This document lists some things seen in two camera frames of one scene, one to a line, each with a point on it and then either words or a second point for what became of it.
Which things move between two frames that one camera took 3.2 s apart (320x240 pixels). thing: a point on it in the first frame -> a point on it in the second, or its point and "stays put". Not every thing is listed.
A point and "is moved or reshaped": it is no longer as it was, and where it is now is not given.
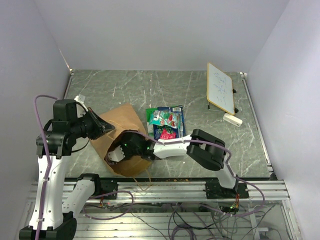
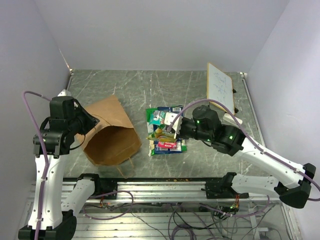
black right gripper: (127, 155) -> (181, 134)
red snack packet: (165, 135) is moved or reshaped
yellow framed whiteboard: (219, 89) stays put
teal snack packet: (164, 118) stays put
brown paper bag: (123, 117) is moved or reshaped
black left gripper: (99, 128) -> (91, 121)
